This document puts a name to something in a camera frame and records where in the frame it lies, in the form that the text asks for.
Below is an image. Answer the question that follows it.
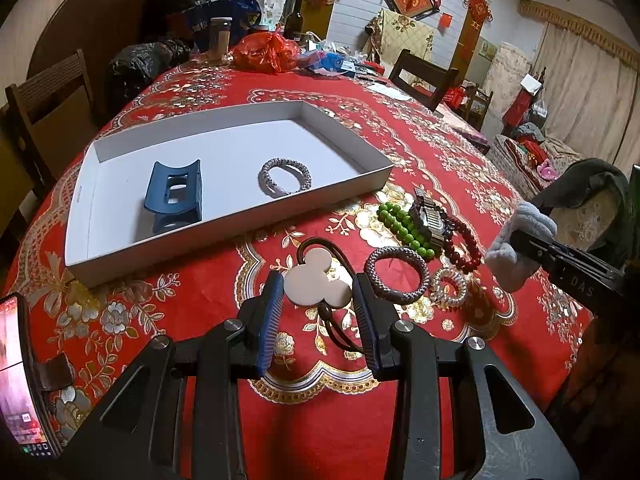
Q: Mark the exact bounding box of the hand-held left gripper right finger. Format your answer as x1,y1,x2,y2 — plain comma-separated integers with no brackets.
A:
352,272,581,480

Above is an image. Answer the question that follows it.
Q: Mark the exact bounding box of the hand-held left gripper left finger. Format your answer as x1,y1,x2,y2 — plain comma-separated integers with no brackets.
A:
52,271,286,480

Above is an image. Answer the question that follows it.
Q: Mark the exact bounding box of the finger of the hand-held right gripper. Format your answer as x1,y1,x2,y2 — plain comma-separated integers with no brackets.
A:
510,229,561,266

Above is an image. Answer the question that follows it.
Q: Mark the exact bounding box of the pale fluffy scrunchie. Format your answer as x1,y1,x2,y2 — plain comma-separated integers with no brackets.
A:
486,201,558,292

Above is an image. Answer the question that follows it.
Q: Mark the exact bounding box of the grey braided hair tie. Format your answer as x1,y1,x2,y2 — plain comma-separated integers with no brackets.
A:
364,246,429,305

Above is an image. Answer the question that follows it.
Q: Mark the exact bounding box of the white mouse-shaped hair tie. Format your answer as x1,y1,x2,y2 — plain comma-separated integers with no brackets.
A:
283,236,373,356

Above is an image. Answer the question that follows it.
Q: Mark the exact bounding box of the red bead bracelet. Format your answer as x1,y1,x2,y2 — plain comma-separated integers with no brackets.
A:
440,216,483,275

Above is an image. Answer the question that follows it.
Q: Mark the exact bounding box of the clear spiral hair tie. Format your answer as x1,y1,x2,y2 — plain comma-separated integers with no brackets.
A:
430,267,471,303

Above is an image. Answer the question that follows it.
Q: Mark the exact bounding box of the metal band wristwatch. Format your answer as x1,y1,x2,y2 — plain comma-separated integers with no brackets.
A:
409,187,453,251

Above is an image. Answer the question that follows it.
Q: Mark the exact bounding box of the green bead bracelet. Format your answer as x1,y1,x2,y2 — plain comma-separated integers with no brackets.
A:
376,201,436,257

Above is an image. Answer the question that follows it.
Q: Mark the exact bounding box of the lilac braided hair tie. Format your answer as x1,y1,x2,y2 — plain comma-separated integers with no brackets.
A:
258,157,313,197

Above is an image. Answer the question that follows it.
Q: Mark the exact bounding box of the blue hair claw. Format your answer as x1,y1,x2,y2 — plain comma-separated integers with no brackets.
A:
141,159,203,235

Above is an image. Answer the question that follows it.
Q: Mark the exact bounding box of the white cardboard box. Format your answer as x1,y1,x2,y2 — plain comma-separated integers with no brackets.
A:
65,100,394,288

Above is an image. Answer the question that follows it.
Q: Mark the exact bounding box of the patterned sofa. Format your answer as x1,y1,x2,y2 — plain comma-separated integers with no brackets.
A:
492,135,583,196

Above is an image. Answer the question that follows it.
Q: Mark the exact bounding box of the dark green jacket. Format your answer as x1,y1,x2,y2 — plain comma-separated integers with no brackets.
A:
530,157,640,273

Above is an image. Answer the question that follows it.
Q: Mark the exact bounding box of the red floral tablecloth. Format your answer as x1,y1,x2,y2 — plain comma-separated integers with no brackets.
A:
0,57,596,480

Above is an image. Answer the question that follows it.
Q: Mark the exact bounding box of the purple patterned box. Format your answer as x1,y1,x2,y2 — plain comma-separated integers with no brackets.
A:
435,105,493,155

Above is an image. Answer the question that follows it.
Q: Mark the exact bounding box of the slim wooden chair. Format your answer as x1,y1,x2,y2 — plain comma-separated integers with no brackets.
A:
462,82,495,133

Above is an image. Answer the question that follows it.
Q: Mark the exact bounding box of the beige curtain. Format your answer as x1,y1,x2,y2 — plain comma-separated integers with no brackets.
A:
520,0,640,163

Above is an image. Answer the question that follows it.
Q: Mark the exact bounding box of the dark wooden chair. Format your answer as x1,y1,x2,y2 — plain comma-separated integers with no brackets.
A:
389,49,460,111

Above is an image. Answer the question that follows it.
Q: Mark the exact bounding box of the white paper sheet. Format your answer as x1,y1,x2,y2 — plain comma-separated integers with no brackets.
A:
367,82,413,102

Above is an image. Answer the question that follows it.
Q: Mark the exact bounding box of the dark phone holder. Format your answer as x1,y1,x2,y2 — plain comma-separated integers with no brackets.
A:
37,352,76,393

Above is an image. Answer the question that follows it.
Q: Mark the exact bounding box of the floral draped cloth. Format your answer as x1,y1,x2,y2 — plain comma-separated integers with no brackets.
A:
367,7,436,68

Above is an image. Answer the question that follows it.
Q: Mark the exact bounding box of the smartphone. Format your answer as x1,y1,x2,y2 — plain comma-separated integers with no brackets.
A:
0,292,63,458

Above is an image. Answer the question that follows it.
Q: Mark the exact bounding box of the red plastic bag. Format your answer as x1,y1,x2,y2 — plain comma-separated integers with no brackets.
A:
232,32,301,73

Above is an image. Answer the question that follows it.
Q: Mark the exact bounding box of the glass jar with lid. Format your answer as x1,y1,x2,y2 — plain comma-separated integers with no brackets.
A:
210,16,233,63

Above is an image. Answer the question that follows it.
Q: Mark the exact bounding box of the small black plastic bag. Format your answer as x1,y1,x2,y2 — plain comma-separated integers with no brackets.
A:
107,37,193,98

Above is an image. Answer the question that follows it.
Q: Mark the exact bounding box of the dark wine bottle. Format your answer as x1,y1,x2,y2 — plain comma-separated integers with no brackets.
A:
284,0,306,41

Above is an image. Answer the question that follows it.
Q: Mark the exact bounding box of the blue plastic bag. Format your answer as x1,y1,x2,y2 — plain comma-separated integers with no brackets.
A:
185,0,263,48

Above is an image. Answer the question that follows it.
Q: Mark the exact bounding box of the white paper gift bag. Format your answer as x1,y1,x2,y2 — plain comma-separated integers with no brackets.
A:
240,0,291,36

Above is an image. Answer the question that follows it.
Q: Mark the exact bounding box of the brown wooden chair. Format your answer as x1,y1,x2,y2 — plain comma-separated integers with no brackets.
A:
5,49,98,186

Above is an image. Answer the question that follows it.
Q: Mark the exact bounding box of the round brown wooden board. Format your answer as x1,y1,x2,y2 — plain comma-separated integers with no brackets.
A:
27,0,161,96

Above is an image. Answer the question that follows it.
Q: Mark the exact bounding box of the red knot wall ornament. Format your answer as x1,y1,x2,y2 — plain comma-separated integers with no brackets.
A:
467,0,496,28

